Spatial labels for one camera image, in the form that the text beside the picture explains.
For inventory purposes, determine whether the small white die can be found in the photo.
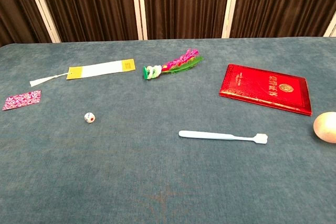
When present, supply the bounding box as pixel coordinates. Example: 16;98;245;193
83;112;96;124

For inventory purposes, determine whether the pink green feather shuttlecock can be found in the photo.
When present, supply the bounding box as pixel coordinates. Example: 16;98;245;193
142;48;205;80

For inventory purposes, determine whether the blue table cloth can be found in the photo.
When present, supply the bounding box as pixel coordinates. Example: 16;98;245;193
0;37;336;224

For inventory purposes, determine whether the light blue toothbrush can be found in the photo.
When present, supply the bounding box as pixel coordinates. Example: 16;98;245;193
178;130;269;145

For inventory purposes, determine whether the white and yellow bookmark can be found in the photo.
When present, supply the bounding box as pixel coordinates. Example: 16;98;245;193
29;58;137;88

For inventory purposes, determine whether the brown folding screen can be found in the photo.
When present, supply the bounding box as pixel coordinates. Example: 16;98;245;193
0;0;336;48

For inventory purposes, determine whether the red certificate booklet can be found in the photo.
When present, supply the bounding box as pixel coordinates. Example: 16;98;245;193
218;63;313;116

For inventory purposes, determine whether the pink patterned card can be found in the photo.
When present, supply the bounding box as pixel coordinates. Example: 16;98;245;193
2;90;42;111

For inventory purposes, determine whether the pale peach ball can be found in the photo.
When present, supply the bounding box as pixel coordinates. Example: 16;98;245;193
312;111;336;144

